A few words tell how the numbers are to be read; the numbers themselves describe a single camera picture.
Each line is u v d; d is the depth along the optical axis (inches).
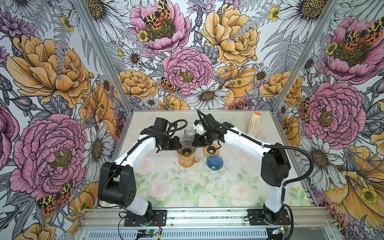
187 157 33.5
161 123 27.8
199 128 31.9
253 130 41.0
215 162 35.5
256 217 28.8
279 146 20.0
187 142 34.4
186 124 28.1
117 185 17.2
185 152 35.0
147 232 28.1
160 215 29.5
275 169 19.4
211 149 39.1
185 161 36.1
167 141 29.1
